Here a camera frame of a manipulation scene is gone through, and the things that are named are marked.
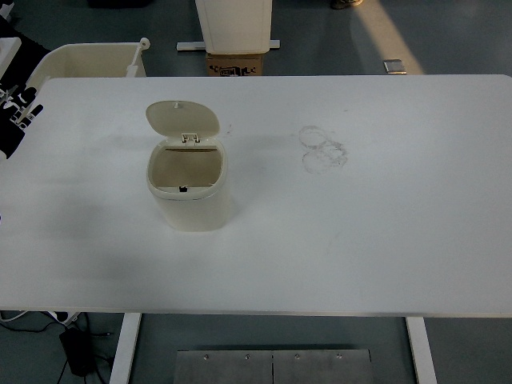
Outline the white power strip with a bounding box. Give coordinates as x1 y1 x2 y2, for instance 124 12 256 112
47 310 79 324

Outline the black power adapter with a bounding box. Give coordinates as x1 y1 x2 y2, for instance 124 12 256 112
58 324 96 378

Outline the cream plastic open crate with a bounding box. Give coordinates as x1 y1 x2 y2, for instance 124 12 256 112
27 42 147 91

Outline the white plastic rod with ring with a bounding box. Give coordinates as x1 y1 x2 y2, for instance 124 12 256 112
126 37 151 77

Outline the white table leg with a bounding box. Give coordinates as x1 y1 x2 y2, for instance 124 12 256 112
109 312 142 384
405 316 438 384

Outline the large white plastic bin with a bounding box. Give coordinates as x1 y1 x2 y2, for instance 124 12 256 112
194 0 274 54

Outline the cream plastic trash bin with lid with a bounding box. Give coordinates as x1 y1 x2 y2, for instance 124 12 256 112
144 100 234 233

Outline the black cable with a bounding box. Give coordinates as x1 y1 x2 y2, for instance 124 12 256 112
0 312 114 384

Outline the brown cardboard box black print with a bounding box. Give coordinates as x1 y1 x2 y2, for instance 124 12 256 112
205 51 266 78

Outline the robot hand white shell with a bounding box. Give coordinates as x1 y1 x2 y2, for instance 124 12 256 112
0 14 50 161

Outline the small grey metal floor plate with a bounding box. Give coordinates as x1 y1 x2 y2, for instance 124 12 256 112
382 58 409 75

